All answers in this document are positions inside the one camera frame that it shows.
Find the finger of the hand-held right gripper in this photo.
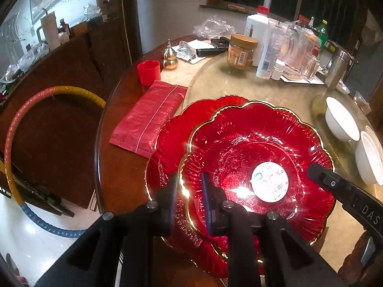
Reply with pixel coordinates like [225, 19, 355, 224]
[307, 162, 352, 207]

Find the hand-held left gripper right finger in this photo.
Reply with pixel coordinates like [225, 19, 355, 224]
[200, 172, 348, 287]

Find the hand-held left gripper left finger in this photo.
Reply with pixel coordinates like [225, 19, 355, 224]
[34, 172, 180, 287]

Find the red gold-rimmed plate white sticker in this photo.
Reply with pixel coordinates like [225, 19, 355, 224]
[178, 101, 336, 258]

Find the white ribbed plastic bowl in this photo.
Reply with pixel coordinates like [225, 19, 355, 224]
[326, 96, 360, 142]
[355, 126, 383, 186]

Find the carved wooden chair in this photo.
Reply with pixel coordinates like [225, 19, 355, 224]
[338, 233, 383, 287]

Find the red plastic packet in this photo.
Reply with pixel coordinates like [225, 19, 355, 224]
[109, 81, 188, 159]

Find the clear plastic food container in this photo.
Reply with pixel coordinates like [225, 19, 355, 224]
[353, 91, 372, 112]

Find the round glass turntable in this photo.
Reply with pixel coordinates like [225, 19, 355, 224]
[182, 48, 383, 246]

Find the stainless steel thermos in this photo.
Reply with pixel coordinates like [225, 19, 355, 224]
[325, 48, 352, 90]

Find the small white bottle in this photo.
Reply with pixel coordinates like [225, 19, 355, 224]
[272, 61, 285, 81]

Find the red plastic cup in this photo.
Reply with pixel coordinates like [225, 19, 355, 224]
[138, 60, 161, 87]

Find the black folded stand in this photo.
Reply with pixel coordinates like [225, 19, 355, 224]
[0, 155, 75, 217]

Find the clear bag with boxed bottle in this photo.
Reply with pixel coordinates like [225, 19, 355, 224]
[296, 21, 322, 78]

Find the clear labelled bottle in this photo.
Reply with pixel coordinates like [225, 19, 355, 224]
[256, 18, 283, 80]

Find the gold gourd ornament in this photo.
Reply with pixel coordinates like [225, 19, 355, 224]
[162, 39, 179, 71]

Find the black flat case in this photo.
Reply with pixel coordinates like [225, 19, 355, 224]
[196, 47, 228, 57]

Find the crumpled white packet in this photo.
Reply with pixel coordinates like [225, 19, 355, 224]
[176, 43, 204, 64]

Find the gold-lidded snack jar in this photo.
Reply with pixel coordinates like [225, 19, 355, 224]
[226, 34, 258, 71]

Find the green plastic bottle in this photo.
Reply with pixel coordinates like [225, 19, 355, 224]
[317, 20, 329, 51]

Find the white bottle red cap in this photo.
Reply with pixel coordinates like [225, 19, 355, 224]
[245, 5, 270, 66]

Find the crumpled clear plastic bag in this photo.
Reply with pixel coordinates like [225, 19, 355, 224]
[193, 15, 235, 39]

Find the multicoloured hula hoop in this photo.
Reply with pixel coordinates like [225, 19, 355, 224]
[4, 86, 107, 240]

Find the dark wooden sideboard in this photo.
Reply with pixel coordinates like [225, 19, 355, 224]
[0, 15, 132, 210]

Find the small clear plastic bag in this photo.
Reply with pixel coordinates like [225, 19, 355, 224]
[83, 4, 102, 17]

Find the white tumbler with handle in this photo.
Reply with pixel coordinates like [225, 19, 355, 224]
[36, 11, 62, 48]

